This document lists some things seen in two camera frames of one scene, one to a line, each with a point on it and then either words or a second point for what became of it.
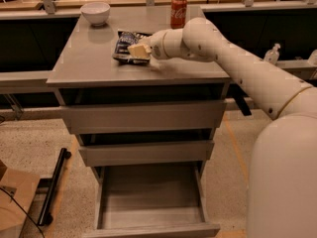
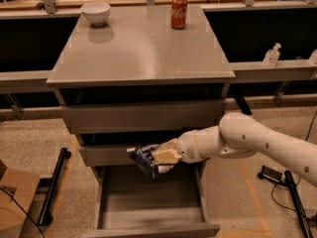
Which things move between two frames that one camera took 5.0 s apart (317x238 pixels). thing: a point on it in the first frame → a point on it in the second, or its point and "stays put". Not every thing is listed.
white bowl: [97, 13] stays put
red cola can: [178, 11] stays put
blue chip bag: [125, 39] → [144, 154]
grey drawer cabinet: [146, 129] stays put
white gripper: [156, 46] → [185, 147]
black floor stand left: [45, 216] stays put
